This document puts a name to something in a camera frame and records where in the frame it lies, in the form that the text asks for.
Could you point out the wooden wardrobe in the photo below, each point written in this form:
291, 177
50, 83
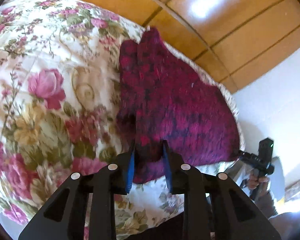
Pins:
240, 30

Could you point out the person's right forearm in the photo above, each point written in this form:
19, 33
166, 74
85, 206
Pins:
268, 202

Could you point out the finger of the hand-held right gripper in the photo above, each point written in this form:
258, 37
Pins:
243, 156

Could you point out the maroon knitted sweater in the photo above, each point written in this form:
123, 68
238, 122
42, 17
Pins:
180, 100

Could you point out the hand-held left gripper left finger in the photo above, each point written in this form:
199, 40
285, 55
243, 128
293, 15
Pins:
130, 172

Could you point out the floral bedspread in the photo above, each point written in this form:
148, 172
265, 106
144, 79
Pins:
52, 55

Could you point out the person's right hand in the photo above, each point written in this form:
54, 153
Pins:
253, 182

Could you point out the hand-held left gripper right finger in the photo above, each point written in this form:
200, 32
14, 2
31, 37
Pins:
168, 170

